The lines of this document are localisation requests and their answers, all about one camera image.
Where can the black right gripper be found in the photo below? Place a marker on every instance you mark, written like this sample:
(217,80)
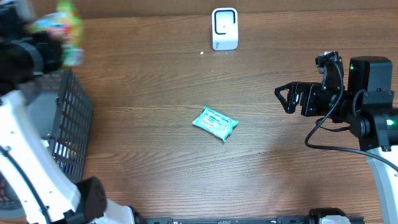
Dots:
(308,89)

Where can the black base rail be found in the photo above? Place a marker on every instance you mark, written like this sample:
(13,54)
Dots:
(314,216)

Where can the colourful gummy candy bag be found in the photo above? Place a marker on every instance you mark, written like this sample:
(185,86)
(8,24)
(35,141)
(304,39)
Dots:
(64,25)

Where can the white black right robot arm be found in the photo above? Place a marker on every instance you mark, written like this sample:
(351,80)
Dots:
(364,104)

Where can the teal wet wipes pack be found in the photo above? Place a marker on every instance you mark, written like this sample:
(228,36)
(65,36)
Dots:
(215,123)

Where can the white barcode scanner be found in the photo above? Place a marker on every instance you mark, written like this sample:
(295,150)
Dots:
(224,28)

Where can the grey plastic mesh basket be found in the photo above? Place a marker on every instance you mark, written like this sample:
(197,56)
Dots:
(45,128)

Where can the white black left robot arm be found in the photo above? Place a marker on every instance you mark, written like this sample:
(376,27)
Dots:
(28,56)

